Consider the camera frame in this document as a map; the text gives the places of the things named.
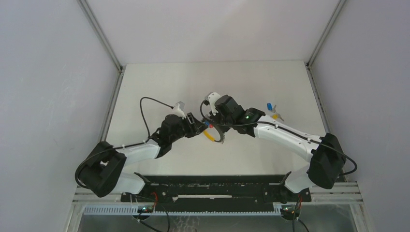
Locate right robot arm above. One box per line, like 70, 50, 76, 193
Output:
201, 92, 347, 201

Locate white slotted cable duct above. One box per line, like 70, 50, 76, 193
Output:
83, 205, 281, 216

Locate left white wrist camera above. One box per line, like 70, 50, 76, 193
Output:
171, 101, 186, 118

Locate right black camera cable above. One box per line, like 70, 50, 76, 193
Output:
200, 100, 358, 177

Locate right green circuit board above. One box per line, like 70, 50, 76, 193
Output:
280, 205, 301, 221

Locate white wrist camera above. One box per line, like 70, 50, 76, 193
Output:
205, 92, 221, 116
171, 101, 186, 118

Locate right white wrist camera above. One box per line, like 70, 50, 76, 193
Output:
205, 92, 221, 116

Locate left green circuit board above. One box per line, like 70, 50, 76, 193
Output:
137, 205, 155, 214

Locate green circuit board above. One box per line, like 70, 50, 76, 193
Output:
137, 205, 155, 214
280, 205, 301, 221

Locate yellow tagged key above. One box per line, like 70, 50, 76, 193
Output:
272, 113, 284, 122

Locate blue tagged key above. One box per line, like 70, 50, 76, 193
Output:
267, 103, 277, 113

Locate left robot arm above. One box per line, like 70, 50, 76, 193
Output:
74, 113, 207, 202

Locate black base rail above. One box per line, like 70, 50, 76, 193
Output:
120, 174, 312, 212

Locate metal key organizer ring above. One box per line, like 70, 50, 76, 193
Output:
202, 118, 227, 145

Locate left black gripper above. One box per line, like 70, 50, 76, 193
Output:
170, 113, 208, 144

